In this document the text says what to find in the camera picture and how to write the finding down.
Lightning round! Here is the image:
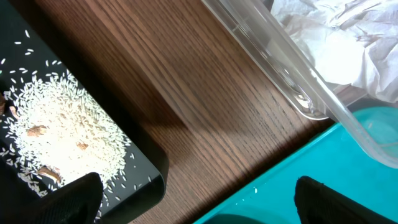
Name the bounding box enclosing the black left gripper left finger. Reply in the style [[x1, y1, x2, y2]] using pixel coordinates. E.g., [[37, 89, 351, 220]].
[[1, 172, 103, 223]]

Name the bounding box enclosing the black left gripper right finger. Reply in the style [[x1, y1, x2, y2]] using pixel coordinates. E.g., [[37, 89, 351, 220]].
[[294, 176, 397, 224]]

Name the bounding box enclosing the pile of white rice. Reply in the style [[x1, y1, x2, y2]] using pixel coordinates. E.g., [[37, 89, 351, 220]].
[[0, 29, 153, 218]]

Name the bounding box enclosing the white napkin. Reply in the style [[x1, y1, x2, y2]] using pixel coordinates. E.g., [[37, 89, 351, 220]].
[[271, 0, 397, 103]]

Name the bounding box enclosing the teal plastic tray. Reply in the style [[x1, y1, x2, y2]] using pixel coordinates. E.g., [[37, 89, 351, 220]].
[[197, 124, 397, 223]]

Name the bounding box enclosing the black plastic tray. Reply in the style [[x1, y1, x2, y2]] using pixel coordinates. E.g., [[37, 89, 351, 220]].
[[1, 0, 169, 223]]

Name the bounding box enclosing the clear plastic bin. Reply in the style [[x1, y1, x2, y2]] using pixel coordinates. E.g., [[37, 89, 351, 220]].
[[203, 0, 397, 168]]

